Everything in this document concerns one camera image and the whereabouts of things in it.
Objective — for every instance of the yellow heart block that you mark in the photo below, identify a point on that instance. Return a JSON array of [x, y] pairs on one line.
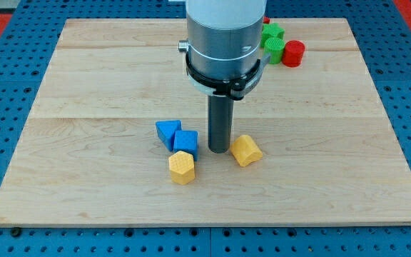
[[245, 150]]

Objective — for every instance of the yellow hexagon block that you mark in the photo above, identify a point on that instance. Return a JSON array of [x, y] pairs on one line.
[[181, 167]]

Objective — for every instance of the green star block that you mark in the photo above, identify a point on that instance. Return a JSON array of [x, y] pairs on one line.
[[270, 31]]

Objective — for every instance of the small red block behind arm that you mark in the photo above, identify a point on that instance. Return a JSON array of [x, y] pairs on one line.
[[266, 20]]

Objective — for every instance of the light wooden board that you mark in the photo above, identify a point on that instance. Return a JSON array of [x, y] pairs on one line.
[[89, 155]]

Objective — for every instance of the blue cube block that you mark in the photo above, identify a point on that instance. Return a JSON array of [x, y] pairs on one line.
[[186, 141]]

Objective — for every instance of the red cylinder block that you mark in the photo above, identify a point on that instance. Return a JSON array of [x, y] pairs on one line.
[[293, 53]]

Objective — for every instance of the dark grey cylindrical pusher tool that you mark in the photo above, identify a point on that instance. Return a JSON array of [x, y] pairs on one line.
[[220, 118]]

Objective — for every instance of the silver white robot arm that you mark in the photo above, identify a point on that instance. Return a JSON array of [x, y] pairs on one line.
[[222, 46]]

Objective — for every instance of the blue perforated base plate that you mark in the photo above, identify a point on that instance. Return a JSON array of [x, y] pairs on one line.
[[27, 45]]

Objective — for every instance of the green cylinder block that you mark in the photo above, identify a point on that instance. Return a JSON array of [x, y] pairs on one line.
[[274, 46]]

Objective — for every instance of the blue triangle block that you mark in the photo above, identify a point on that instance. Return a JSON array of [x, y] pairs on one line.
[[166, 131]]

